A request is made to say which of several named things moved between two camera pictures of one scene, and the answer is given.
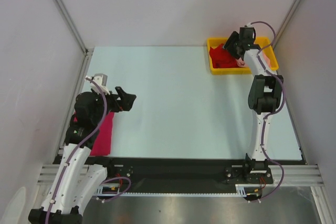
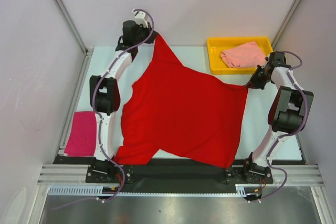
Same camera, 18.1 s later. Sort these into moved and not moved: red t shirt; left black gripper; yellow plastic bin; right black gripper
Moved: right black gripper; left black gripper; red t shirt
Not moved: yellow plastic bin
